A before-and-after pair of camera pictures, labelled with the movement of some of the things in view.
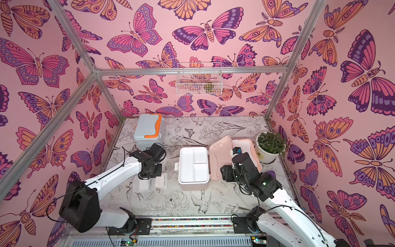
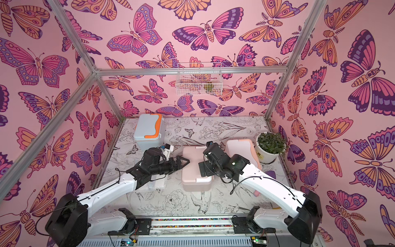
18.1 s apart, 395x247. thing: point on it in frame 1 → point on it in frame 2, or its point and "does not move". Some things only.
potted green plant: [268, 145] does not move
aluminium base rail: [173, 231] does not move
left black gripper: [158, 174] → [171, 161]
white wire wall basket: [199, 79] does not move
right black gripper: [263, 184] → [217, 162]
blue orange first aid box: [149, 129] does not move
